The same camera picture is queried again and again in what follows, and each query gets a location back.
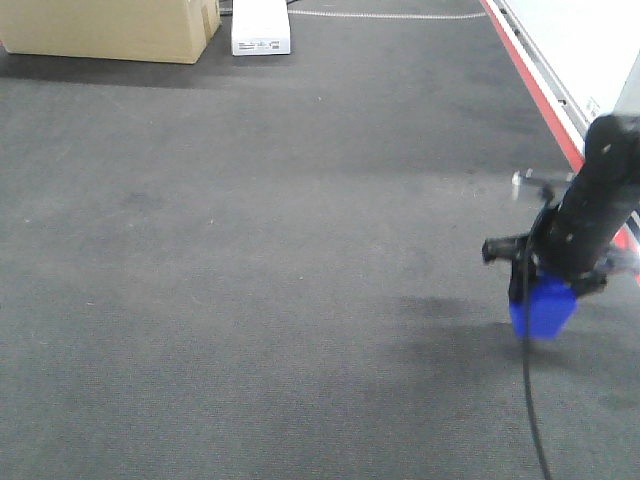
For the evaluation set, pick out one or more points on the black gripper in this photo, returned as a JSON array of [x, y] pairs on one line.
[[551, 249]]

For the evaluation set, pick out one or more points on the small blue plastic cube part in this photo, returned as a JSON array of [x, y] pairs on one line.
[[551, 303]]

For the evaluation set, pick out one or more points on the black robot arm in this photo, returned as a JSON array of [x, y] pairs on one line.
[[603, 194]]

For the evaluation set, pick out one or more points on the white conveyor side panel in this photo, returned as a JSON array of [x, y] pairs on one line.
[[586, 51]]

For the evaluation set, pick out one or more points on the white labelled carton box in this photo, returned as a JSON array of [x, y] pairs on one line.
[[260, 27]]

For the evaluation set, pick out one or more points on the brown cardboard box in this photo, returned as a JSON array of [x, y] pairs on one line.
[[149, 31]]

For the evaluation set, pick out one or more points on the red conveyor side rail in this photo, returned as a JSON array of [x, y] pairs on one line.
[[569, 140]]

